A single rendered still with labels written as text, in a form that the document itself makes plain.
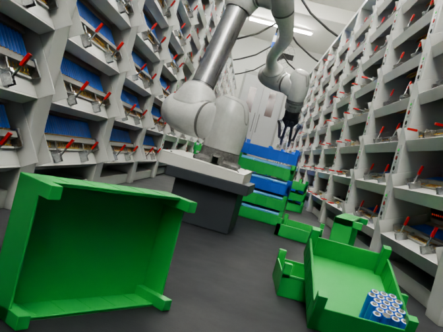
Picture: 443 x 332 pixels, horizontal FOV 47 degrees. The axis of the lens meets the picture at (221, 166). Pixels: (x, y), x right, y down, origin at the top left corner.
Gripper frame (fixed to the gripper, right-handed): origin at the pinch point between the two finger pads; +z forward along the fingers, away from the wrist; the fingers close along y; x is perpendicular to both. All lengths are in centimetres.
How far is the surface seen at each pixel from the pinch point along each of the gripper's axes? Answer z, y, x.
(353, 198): 19.9, 42.4, 0.0
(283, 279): -30, 18, -151
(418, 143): -41, 52, -64
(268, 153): -0.2, -5.7, -15.8
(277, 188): 14.0, 3.2, -22.5
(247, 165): 7.3, -14.7, -19.3
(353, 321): -38, 33, -168
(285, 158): 0.0, 2.9, -15.9
